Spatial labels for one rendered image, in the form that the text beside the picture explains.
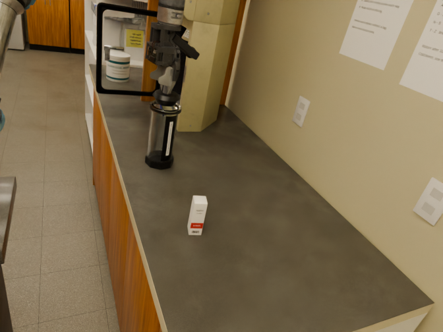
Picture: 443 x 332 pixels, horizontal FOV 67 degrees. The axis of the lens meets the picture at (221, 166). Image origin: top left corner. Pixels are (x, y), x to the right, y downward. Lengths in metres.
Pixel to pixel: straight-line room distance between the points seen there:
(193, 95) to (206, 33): 0.26
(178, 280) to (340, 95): 0.85
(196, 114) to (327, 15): 0.66
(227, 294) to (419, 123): 0.70
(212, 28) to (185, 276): 0.97
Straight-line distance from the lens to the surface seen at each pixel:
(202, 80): 1.47
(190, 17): 1.39
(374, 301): 0.99
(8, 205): 1.06
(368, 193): 1.20
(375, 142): 1.18
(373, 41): 1.23
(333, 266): 1.02
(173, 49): 1.07
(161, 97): 1.11
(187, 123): 1.52
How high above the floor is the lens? 1.56
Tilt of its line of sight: 29 degrees down
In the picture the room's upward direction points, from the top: 13 degrees clockwise
